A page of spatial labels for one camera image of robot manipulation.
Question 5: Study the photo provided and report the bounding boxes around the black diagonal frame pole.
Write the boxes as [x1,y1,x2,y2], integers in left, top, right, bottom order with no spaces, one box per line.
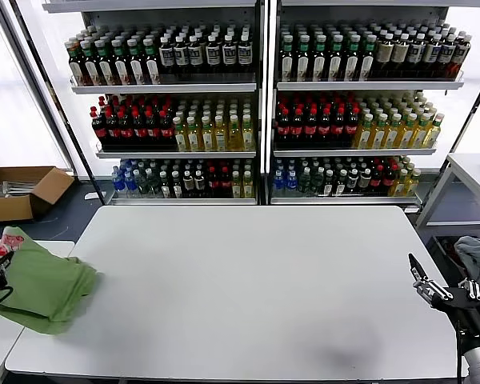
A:
[418,59,480,211]
[7,0,107,203]

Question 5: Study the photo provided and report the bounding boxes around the green label tea bottle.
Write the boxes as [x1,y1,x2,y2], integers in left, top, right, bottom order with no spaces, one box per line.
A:
[328,34,345,82]
[280,34,296,82]
[142,38,162,86]
[81,39,102,86]
[111,38,132,86]
[359,34,378,82]
[295,34,312,82]
[127,38,147,86]
[95,38,117,86]
[312,34,329,82]
[344,34,362,82]

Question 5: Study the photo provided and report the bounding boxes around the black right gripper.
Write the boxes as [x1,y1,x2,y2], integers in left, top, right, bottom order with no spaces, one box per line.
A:
[408,253,480,342]

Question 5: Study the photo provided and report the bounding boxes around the green polo shirt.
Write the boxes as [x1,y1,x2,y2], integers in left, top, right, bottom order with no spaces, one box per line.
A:
[0,226,105,336]

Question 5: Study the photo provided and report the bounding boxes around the red cap cola bottle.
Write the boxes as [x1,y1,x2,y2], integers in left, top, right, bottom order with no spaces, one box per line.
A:
[330,106,346,147]
[382,163,398,195]
[206,166,220,198]
[145,110,161,146]
[344,106,360,147]
[317,107,333,147]
[303,107,318,147]
[105,110,122,146]
[91,111,110,147]
[131,110,148,146]
[219,166,233,198]
[276,107,291,147]
[290,107,305,147]
[370,164,385,195]
[118,110,134,146]
[158,110,174,146]

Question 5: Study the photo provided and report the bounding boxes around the beige label dark bottle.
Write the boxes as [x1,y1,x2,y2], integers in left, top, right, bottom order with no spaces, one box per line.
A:
[391,32,410,79]
[375,32,395,79]

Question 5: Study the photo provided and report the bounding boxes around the silver metal rods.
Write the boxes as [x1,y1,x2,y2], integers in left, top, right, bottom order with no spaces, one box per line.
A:
[0,180,39,198]

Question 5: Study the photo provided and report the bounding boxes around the grey metal frame table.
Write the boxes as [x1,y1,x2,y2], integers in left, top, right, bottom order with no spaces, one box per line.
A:
[414,151,480,313]

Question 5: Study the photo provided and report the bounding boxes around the white blue label dark bottle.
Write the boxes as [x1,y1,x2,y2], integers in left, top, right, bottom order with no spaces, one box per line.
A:
[450,34,472,79]
[422,33,442,79]
[205,34,222,75]
[407,33,426,79]
[222,34,238,74]
[188,34,204,75]
[158,34,174,75]
[174,34,190,75]
[437,33,457,79]
[237,33,253,74]

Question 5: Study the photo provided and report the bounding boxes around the grey metal bottle rack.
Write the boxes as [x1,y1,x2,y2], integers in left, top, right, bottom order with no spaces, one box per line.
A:
[270,0,465,207]
[42,0,265,207]

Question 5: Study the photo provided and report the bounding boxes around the grey blue cloth pile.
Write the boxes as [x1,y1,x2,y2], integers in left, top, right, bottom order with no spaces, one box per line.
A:
[454,234,480,281]

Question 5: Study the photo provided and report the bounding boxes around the brown cardboard box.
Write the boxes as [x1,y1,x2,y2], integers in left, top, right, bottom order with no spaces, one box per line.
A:
[0,166,75,223]

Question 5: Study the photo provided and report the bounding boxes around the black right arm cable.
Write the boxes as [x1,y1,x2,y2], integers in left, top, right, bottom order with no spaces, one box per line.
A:
[455,322,463,384]

